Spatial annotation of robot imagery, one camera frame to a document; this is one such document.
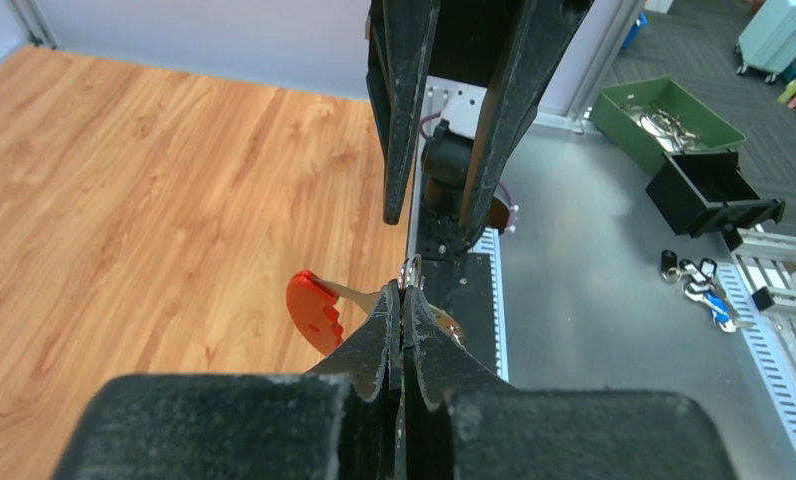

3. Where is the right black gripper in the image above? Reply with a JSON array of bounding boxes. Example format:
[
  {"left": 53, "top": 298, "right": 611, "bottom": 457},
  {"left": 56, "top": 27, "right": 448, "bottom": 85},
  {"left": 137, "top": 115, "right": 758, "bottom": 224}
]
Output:
[{"left": 366, "top": 1, "right": 593, "bottom": 243}]

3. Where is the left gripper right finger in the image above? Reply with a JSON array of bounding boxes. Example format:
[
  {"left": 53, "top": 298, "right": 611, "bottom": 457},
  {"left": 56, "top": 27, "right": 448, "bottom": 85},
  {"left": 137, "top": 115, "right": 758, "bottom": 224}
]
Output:
[{"left": 403, "top": 287, "right": 736, "bottom": 479}]

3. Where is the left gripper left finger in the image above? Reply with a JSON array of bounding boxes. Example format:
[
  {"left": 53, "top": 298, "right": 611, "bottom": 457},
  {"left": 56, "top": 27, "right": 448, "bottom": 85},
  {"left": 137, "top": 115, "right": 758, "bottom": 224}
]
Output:
[{"left": 53, "top": 282, "right": 402, "bottom": 479}]

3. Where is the metal key holder red handle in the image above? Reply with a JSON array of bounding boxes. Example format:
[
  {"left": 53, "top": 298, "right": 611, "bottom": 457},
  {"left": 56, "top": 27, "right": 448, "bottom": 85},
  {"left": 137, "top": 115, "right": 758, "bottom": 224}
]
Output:
[{"left": 285, "top": 254, "right": 467, "bottom": 355}]

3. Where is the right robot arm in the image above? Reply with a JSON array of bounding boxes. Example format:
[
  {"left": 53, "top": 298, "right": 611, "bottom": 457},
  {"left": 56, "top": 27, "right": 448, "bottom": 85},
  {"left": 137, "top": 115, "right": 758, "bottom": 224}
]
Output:
[{"left": 366, "top": 1, "right": 590, "bottom": 259}]

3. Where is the bunch of tagged keys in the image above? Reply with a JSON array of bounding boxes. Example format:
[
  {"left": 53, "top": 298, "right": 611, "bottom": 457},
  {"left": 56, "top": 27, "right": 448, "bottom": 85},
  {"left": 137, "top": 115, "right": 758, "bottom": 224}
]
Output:
[{"left": 659, "top": 250, "right": 755, "bottom": 334}]

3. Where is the green tray with rings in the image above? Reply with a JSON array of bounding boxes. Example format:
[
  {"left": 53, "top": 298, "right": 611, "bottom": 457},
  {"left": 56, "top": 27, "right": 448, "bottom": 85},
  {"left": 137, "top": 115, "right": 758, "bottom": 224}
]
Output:
[{"left": 589, "top": 77, "right": 746, "bottom": 176}]

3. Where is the black plastic box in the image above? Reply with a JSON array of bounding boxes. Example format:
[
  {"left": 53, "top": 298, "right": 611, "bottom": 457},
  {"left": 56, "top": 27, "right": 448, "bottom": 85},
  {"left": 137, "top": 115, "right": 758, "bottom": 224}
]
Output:
[{"left": 646, "top": 149, "right": 786, "bottom": 238}]

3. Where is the light blue suitcase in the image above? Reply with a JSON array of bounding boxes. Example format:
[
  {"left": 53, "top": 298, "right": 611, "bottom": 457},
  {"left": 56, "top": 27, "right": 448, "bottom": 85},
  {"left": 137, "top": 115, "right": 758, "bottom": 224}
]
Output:
[{"left": 735, "top": 0, "right": 796, "bottom": 84}]

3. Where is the left frame post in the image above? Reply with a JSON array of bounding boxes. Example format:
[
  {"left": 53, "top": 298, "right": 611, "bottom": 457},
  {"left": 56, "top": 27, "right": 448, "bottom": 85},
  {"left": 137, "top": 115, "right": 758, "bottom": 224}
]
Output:
[{"left": 7, "top": 0, "right": 58, "bottom": 50}]

